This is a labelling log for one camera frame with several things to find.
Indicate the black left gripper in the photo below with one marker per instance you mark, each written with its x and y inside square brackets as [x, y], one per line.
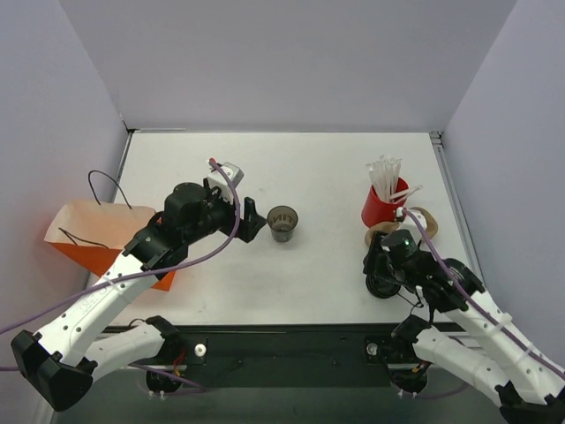
[238, 221]

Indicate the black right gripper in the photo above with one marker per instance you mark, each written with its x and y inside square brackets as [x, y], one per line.
[376, 263]

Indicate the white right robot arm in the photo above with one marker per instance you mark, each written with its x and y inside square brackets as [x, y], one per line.
[525, 385]

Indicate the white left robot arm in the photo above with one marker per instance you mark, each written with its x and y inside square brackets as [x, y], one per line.
[145, 260]

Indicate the brown cardboard cup carrier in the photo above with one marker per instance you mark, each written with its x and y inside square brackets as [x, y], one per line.
[385, 227]

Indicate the black cup lid on table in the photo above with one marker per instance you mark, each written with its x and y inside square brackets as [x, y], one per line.
[382, 287]

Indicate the red straw holder cup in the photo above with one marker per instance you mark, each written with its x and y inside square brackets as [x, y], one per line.
[377, 211]

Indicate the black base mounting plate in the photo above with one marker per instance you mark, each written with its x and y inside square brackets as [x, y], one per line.
[294, 356]

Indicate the orange paper bag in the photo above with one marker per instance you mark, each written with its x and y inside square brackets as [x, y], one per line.
[94, 234]

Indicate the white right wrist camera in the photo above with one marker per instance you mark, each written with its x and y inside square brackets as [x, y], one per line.
[417, 218]

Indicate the aluminium frame rail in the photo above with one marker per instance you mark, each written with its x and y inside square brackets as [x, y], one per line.
[112, 353]

